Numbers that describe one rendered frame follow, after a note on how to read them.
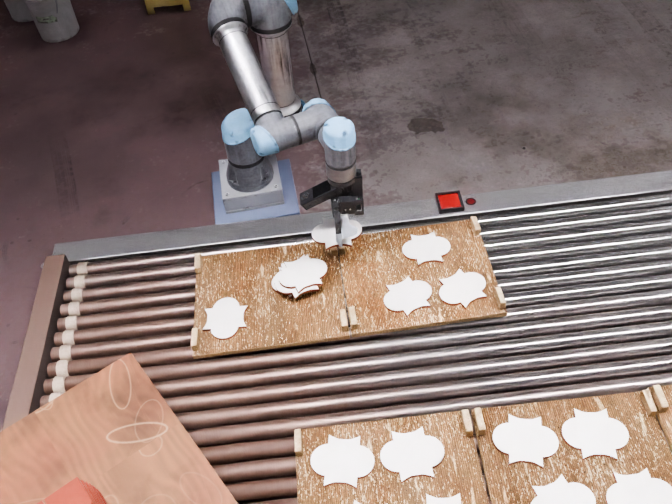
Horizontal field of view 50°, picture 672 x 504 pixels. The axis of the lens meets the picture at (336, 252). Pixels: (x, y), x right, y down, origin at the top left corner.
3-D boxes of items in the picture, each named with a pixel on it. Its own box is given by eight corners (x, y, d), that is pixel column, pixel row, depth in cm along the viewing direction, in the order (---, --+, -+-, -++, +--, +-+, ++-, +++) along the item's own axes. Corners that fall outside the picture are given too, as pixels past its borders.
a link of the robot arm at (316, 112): (286, 104, 179) (302, 129, 172) (327, 91, 181) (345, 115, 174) (289, 129, 184) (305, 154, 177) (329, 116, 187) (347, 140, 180)
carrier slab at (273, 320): (197, 260, 211) (196, 256, 210) (336, 242, 212) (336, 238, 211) (193, 359, 188) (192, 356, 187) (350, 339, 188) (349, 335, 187)
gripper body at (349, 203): (364, 217, 187) (363, 182, 178) (330, 220, 187) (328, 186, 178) (360, 197, 192) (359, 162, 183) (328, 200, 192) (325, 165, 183)
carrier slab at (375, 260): (336, 241, 212) (336, 237, 211) (474, 222, 213) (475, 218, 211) (352, 338, 188) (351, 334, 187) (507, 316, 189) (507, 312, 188)
